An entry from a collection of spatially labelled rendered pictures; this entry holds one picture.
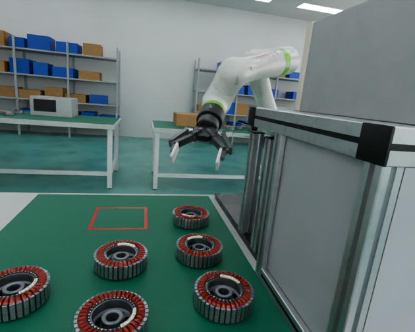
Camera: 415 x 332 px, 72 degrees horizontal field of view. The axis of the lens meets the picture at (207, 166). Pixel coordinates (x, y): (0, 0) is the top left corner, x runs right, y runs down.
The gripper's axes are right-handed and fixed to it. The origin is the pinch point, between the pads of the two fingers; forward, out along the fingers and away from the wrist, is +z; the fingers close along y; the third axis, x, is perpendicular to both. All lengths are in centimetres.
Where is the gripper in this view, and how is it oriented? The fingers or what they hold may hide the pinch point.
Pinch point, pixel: (194, 161)
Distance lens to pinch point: 83.0
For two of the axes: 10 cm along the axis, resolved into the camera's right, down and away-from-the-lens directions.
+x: -0.1, -7.4, -6.7
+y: -9.8, -1.3, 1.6
